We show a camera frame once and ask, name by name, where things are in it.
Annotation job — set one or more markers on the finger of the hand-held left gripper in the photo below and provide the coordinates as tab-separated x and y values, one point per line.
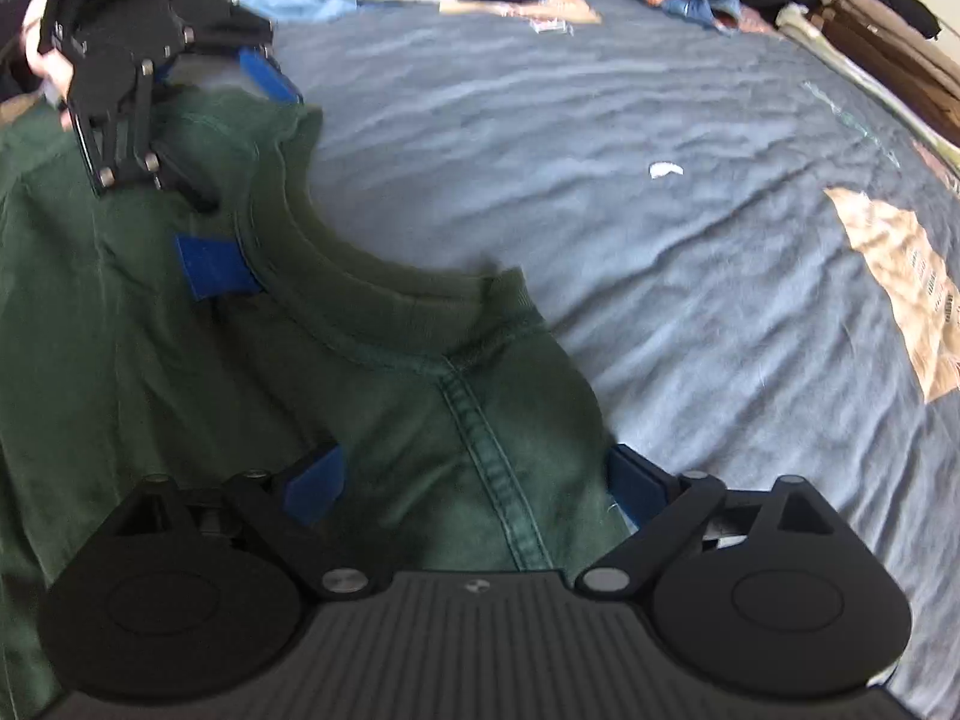
266	75
214	266

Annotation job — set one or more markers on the stack of folded brown clothes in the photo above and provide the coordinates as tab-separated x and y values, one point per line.
877	52

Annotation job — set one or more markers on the small white scrap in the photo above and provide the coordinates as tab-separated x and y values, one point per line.
664	170

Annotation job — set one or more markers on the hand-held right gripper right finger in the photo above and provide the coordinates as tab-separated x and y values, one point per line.
637	484

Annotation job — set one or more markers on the green t-shirt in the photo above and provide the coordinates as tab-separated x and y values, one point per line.
150	360

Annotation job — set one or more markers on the person's left hand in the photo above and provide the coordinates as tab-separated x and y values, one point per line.
34	37

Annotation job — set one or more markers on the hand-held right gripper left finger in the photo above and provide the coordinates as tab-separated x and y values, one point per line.
315	484

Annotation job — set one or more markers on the light blue shirt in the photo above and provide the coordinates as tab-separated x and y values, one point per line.
300	4

